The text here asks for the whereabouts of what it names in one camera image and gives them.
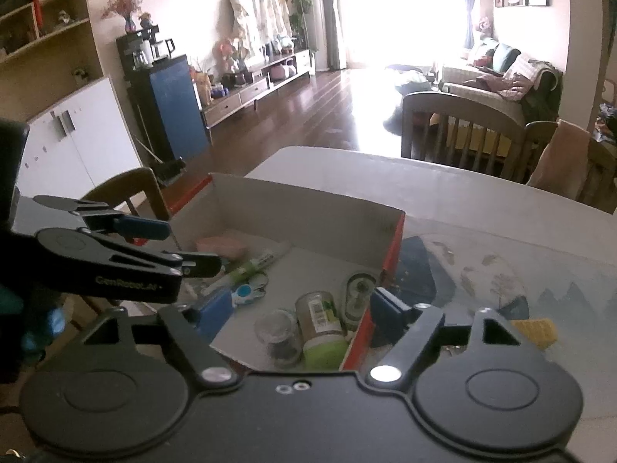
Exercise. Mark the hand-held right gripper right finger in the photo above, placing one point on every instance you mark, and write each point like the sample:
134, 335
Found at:
388, 316

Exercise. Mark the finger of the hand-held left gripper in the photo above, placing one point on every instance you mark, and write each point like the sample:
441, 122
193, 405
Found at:
193, 265
144, 228

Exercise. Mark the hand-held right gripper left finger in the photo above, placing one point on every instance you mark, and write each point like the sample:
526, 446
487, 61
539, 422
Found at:
214, 311

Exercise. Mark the pink sponge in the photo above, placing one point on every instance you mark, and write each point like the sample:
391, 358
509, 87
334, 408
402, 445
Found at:
221, 247

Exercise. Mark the light blue small toy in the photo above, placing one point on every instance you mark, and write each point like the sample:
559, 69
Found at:
245, 294

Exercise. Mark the clear small container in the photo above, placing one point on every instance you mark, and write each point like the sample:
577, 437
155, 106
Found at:
359, 296

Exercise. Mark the green white marker pen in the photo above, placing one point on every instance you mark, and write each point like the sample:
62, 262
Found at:
258, 261

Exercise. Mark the clear jar with dark contents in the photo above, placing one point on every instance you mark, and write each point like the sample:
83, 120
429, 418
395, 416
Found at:
277, 335

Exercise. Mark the green lid jar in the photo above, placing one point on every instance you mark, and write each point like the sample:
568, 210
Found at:
318, 316

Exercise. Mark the red cardboard box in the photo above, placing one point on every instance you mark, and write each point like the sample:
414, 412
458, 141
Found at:
308, 212

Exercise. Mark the person's left hand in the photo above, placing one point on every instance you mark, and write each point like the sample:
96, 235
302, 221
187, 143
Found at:
50, 323

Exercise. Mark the wooden chair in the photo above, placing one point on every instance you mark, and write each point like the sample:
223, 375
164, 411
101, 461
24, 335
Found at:
458, 106
605, 169
140, 185

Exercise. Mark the broom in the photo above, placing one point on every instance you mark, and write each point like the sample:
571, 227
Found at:
154, 154

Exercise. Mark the white cabinet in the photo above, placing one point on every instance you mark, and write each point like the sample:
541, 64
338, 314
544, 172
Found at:
91, 140

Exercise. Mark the black cabinet with blue front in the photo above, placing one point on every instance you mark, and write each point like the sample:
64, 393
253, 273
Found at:
173, 106

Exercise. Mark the yellow packet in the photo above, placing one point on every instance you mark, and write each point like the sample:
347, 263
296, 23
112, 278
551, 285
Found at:
535, 333

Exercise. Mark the low wooden media console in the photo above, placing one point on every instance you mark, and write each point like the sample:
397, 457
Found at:
250, 91

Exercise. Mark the black coffee machine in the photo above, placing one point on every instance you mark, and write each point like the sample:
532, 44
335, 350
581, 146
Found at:
147, 50

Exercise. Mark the pink flower bouquet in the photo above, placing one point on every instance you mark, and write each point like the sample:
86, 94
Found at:
226, 53

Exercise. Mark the pink bag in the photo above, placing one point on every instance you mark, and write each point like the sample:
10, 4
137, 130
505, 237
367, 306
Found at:
280, 71

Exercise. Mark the small figurine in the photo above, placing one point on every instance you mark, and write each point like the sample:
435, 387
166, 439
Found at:
146, 20

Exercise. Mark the vase with pink flowers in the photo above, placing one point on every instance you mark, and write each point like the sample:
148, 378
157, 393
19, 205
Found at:
123, 7

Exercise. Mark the beige towel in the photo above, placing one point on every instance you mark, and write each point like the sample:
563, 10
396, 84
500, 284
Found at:
559, 164

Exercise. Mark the blue floor cushion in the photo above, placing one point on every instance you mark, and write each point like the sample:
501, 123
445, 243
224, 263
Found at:
412, 82

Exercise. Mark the sofa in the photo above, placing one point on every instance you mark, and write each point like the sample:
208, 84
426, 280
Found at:
477, 91

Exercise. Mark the rack of light clothes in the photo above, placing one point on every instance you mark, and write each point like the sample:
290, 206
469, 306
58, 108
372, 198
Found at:
258, 14

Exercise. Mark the coffee table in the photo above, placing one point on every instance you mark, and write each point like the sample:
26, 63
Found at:
409, 68

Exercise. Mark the white standing air conditioner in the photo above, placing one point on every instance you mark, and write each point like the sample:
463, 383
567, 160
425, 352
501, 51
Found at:
313, 19

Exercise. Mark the green potted plant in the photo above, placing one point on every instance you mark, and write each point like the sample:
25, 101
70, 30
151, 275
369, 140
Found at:
301, 9

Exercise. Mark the plaid blanket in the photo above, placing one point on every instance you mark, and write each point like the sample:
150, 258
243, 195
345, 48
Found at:
530, 75

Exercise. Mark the grey curtain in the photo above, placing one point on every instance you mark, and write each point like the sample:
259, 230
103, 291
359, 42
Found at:
332, 14

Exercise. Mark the colourful bedding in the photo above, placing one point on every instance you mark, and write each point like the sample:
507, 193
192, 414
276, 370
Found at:
607, 123

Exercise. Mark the pale flower bunch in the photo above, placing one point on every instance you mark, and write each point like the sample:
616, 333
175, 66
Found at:
483, 24

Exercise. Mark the blue curtain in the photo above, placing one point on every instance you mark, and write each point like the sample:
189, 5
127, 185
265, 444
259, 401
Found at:
470, 5

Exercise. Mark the wooden wall shelf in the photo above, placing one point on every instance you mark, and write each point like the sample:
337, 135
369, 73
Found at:
62, 48

